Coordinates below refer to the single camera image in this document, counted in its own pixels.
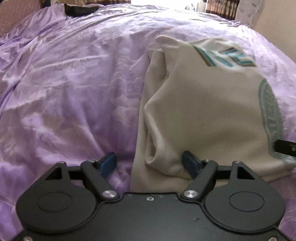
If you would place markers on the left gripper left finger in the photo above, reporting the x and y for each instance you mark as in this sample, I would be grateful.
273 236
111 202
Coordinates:
95 175

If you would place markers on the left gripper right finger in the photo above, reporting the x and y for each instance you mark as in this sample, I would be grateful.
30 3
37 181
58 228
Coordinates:
203 176

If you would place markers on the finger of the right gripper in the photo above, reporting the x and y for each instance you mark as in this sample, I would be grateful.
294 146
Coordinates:
285 147

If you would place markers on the cream Nevada sweatshirt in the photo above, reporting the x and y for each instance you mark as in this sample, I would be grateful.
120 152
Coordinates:
208 98

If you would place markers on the purple bed sheet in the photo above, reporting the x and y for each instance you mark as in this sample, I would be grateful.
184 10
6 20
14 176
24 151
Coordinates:
71 88

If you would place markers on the white patterned pillow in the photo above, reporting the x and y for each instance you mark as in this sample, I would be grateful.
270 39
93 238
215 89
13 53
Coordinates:
249 11

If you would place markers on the right striped curtain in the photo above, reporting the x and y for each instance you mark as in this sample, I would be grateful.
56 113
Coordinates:
224 8

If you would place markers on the black cloth on bed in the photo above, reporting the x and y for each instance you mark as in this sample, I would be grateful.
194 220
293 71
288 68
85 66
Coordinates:
77 11

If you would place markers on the pink quilted cushion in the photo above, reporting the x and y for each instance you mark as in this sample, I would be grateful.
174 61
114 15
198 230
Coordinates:
14 11

